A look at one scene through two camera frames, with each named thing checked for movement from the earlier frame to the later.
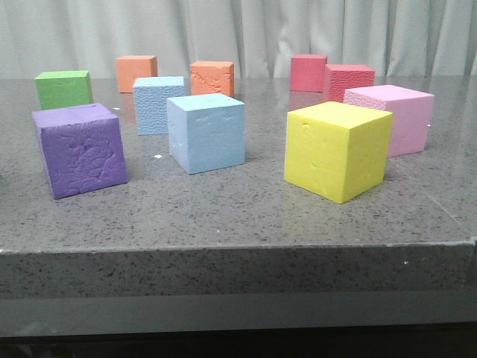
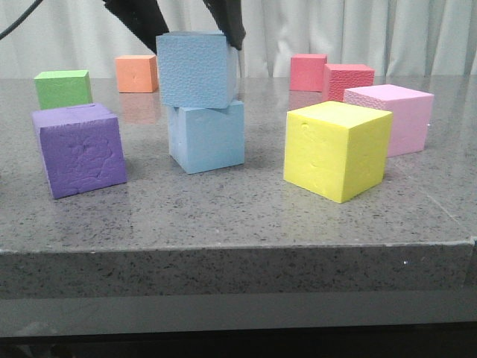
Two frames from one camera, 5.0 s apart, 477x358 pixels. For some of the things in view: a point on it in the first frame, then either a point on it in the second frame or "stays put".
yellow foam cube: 337,150 stays put
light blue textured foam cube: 150,96 -> 196,69
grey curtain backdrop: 398,38 stays put
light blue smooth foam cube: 206,132 stays put
